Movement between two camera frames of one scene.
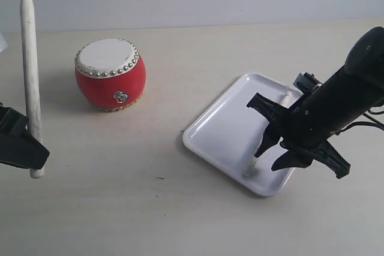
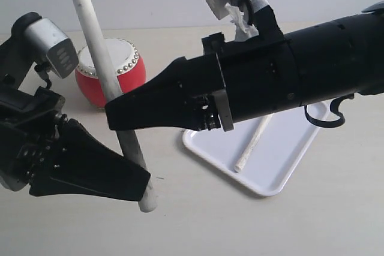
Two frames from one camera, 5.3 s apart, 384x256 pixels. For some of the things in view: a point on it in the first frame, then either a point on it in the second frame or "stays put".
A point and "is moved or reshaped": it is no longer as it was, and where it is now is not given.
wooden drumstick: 251,168 -> 253,142
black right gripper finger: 273,113 -> 167,99
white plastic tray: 229,135 stays put
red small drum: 111,74 stays put
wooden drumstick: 28,32 is moved or reshaped
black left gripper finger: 17,147 -> 80,164
